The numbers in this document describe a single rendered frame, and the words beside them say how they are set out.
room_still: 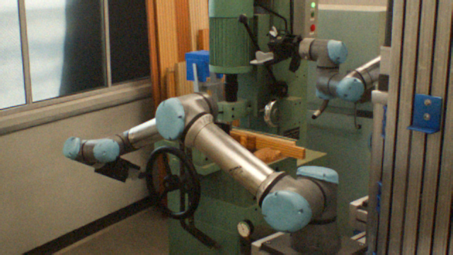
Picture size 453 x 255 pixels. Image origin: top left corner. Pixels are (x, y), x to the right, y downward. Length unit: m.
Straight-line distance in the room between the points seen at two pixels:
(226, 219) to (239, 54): 0.65
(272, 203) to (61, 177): 2.16
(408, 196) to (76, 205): 2.40
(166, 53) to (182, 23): 0.29
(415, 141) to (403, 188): 0.14
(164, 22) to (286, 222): 2.47
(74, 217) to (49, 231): 0.19
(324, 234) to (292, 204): 0.21
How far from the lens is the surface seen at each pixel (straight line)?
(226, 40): 2.32
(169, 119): 1.68
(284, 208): 1.53
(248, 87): 2.48
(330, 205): 1.67
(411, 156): 1.65
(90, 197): 3.75
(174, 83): 3.77
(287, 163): 2.29
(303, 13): 2.51
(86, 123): 3.61
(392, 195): 1.73
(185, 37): 4.05
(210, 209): 2.42
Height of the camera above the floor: 1.57
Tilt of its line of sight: 14 degrees down
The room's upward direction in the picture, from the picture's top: straight up
